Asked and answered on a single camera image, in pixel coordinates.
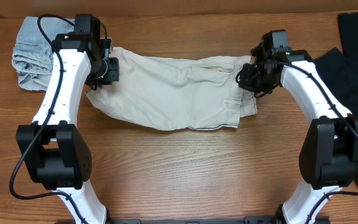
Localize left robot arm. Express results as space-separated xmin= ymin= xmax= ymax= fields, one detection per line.
xmin=9 ymin=14 xmax=119 ymax=224

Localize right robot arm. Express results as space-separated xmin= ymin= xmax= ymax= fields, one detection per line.
xmin=236 ymin=30 xmax=358 ymax=223

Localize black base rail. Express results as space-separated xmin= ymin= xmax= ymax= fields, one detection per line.
xmin=106 ymin=216 xmax=286 ymax=224

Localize beige khaki shorts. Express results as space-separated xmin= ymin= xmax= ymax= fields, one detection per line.
xmin=86 ymin=47 xmax=257 ymax=131

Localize folded light blue jeans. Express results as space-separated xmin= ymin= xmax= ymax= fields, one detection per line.
xmin=12 ymin=16 xmax=74 ymax=91

